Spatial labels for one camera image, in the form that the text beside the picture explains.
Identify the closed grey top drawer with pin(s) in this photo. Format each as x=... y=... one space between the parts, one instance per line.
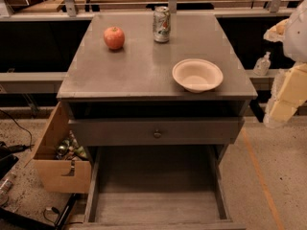
x=153 y=131

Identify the white paper bowl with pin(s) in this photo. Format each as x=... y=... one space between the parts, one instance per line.
x=197 y=75

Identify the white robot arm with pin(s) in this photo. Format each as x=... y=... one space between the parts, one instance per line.
x=295 y=37

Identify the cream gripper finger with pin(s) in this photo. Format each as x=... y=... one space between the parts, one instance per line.
x=276 y=32
x=289 y=92

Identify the metal shelf rail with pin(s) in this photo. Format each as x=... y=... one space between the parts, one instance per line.
x=27 y=10

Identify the grey wooden drawer cabinet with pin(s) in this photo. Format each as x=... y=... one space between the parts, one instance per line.
x=136 y=81

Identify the cardboard box with items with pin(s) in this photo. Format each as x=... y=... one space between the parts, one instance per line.
x=58 y=173

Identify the red apple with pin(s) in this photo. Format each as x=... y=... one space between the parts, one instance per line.
x=114 y=38

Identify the black equipment on floor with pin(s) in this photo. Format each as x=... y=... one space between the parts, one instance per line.
x=7 y=160

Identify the clear sanitizer pump bottle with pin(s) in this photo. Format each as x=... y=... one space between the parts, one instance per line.
x=262 y=65

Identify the open grey middle drawer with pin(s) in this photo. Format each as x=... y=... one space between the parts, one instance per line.
x=156 y=188

